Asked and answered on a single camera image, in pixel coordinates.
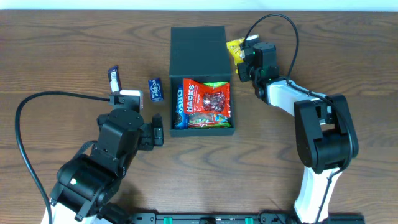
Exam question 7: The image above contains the blue Oreo cookie pack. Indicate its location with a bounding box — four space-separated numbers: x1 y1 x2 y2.
174 84 188 129

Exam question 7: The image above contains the yellow Hacks candy bag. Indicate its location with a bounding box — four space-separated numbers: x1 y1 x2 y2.
226 37 244 67

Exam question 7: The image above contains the blue Eclipse mints tin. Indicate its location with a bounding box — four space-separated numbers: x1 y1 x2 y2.
148 78 164 102

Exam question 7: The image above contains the green Haribo worms bag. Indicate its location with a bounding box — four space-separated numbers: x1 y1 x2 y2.
188 82 231 129

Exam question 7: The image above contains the red Hacks candy bag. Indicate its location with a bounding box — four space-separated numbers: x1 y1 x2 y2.
183 78 231 118

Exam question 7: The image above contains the dark green box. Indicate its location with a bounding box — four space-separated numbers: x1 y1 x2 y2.
169 26 235 138

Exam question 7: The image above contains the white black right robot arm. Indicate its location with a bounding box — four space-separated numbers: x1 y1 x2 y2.
237 36 358 223

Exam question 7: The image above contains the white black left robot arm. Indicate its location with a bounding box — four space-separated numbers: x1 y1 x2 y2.
42 90 164 223

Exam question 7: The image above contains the dark blue wafer bar wrapper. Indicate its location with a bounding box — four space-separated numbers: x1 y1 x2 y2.
108 65 122 94

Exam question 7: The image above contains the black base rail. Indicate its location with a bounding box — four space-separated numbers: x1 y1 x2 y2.
126 210 300 224

